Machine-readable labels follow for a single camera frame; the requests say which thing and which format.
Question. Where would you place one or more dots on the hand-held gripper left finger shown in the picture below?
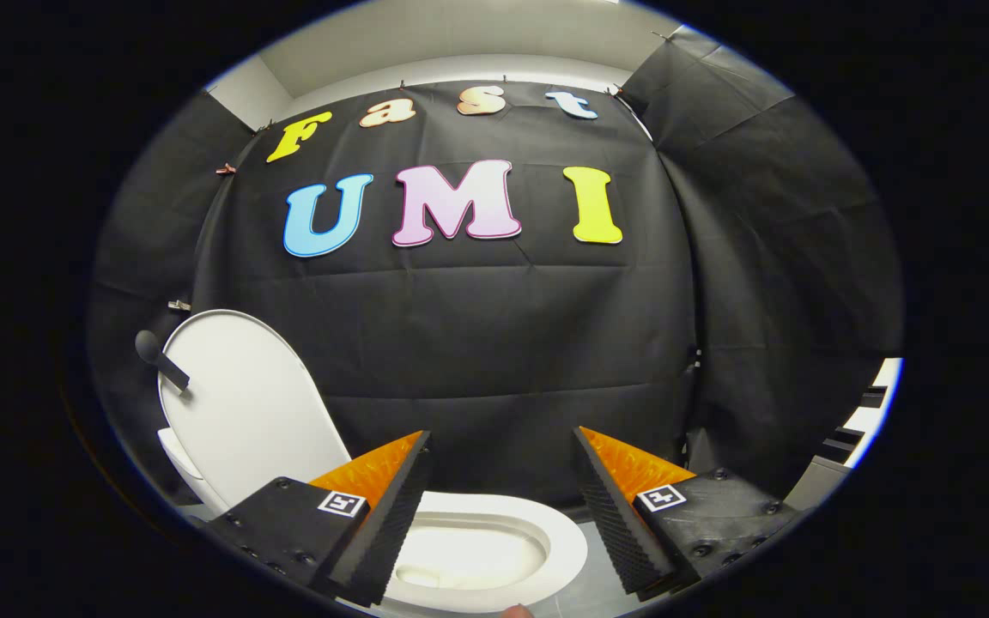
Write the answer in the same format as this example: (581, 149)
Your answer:
(391, 532)

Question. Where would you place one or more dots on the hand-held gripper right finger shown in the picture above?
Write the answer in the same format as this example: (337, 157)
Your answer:
(619, 532)

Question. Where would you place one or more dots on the grey flat panel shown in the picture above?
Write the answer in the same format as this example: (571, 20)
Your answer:
(816, 485)

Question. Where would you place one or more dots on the black backdrop cloth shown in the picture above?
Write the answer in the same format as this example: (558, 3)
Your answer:
(477, 343)

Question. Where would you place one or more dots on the white panel with black bars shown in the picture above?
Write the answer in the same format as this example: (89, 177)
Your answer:
(876, 412)

